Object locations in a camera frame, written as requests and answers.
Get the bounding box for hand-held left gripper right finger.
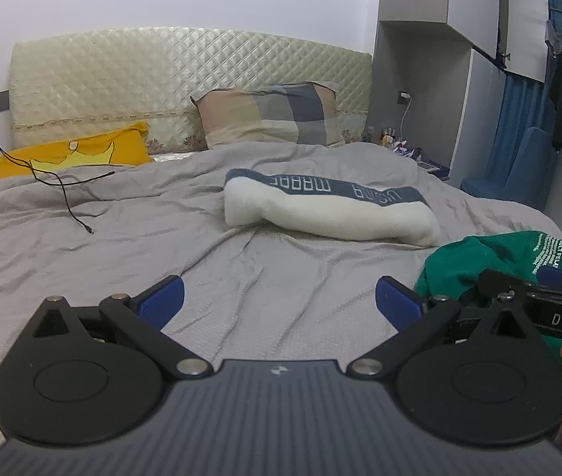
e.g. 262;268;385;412
348;274;546;381

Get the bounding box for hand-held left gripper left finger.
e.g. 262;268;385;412
30;274;213;378

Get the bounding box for green shirt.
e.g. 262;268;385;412
414;229;562;359

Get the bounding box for white and navy towel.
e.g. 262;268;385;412
224;167;442;249

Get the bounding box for grey bed cover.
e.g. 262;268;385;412
0;140;562;457

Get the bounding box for blue nightstand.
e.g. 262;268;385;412
409;148;451;182

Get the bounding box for small bottles on nightstand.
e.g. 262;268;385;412
363;125;427;160

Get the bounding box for yellow pillow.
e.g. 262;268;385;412
0;120;156;182

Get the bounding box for plaid pillow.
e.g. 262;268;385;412
190;80;347;150

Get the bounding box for cream quilted headboard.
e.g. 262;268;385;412
9;26;374;158

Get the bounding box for grey wardrobe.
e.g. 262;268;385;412
363;0;550;188

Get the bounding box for black cable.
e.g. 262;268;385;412
0;108;116;236

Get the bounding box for wall charger with white cable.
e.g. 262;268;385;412
397;90;415;144

